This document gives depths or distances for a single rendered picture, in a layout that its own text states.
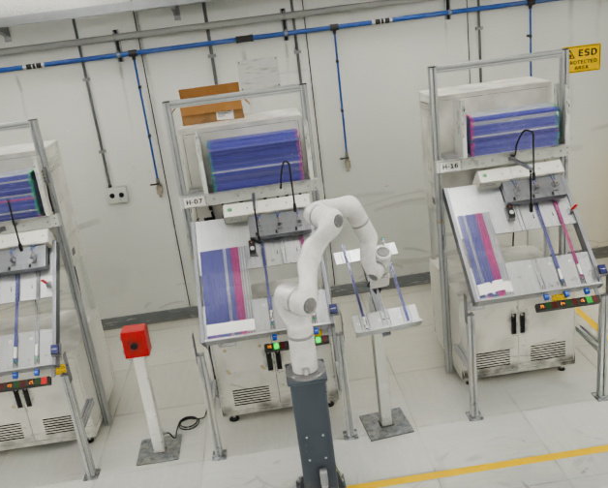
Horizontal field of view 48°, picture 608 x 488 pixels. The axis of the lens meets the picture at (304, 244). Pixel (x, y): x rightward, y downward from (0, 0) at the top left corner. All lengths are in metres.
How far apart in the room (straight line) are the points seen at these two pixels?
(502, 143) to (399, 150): 1.56
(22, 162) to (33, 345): 1.02
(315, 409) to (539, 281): 1.42
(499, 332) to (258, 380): 1.45
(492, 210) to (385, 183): 1.62
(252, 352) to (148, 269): 1.84
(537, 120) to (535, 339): 1.29
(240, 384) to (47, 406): 1.11
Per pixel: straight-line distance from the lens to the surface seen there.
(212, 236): 3.84
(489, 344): 4.24
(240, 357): 4.01
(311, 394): 3.21
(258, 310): 3.65
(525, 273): 3.87
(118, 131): 5.34
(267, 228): 3.76
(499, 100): 4.16
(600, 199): 6.11
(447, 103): 4.07
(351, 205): 3.11
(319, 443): 3.35
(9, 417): 4.40
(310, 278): 3.01
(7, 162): 4.17
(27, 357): 3.86
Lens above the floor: 2.30
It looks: 19 degrees down
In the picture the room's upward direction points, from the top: 7 degrees counter-clockwise
